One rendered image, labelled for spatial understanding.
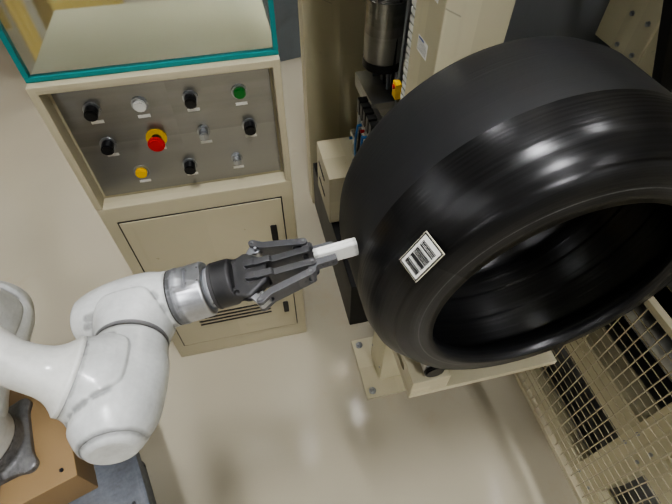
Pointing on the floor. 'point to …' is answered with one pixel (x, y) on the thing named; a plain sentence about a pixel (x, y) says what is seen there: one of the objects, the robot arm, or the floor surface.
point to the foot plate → (374, 387)
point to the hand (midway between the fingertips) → (336, 252)
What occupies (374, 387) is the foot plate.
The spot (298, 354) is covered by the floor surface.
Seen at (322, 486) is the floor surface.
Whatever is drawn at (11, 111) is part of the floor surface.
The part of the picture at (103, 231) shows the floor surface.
